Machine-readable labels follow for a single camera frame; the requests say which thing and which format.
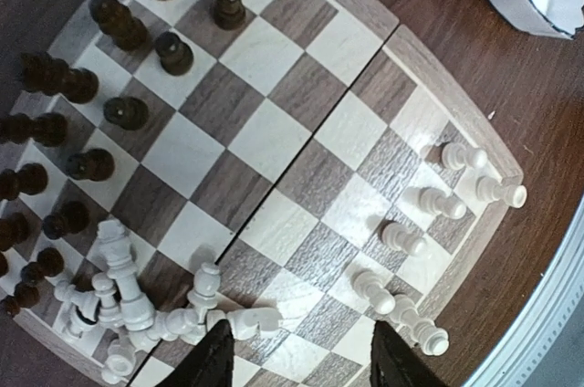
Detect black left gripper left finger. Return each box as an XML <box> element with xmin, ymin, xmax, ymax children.
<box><xmin>163</xmin><ymin>319</ymin><xmax>234</xmax><ymax>387</ymax></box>

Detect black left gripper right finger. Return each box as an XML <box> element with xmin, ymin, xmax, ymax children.
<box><xmin>370</xmin><ymin>320</ymin><xmax>446</xmax><ymax>387</ymax></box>

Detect white king chess piece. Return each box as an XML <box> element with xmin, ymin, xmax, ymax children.
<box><xmin>389</xmin><ymin>294</ymin><xmax>450</xmax><ymax>357</ymax></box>

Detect white pawn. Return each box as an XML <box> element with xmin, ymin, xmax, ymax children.
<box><xmin>352</xmin><ymin>270</ymin><xmax>396</xmax><ymax>315</ymax></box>
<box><xmin>441</xmin><ymin>142</ymin><xmax>488</xmax><ymax>171</ymax></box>
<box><xmin>403</xmin><ymin>187</ymin><xmax>467</xmax><ymax>220</ymax></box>
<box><xmin>381</xmin><ymin>222</ymin><xmax>428</xmax><ymax>257</ymax></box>

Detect wooden chess board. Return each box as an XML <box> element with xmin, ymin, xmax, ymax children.
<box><xmin>1</xmin><ymin>0</ymin><xmax>527</xmax><ymax>386</ymax></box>

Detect white rook chess piece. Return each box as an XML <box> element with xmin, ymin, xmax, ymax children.
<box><xmin>475</xmin><ymin>176</ymin><xmax>527</xmax><ymax>208</ymax></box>

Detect pile of white chess pieces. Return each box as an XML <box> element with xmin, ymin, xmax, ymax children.
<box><xmin>54</xmin><ymin>219</ymin><xmax>283</xmax><ymax>385</ymax></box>

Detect black chess pieces rows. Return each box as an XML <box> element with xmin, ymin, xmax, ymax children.
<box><xmin>0</xmin><ymin>0</ymin><xmax>275</xmax><ymax>318</ymax></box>

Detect aluminium front rail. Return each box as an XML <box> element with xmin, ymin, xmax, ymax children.
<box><xmin>464</xmin><ymin>204</ymin><xmax>583</xmax><ymax>386</ymax></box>

